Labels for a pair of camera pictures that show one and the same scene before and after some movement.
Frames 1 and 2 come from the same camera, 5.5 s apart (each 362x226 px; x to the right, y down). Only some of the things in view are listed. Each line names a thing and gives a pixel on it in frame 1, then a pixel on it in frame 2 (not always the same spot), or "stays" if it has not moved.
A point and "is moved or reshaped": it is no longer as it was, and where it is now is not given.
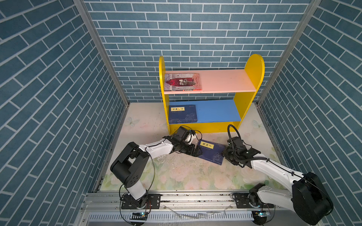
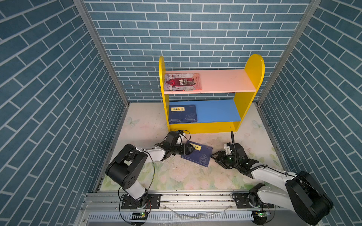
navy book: (211, 152) is moved or reshaped
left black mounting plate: (149, 201) stays
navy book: (184, 113) stays
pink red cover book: (184, 81) stays
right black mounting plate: (242, 202) stays
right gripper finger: (227, 153) → (219, 157)
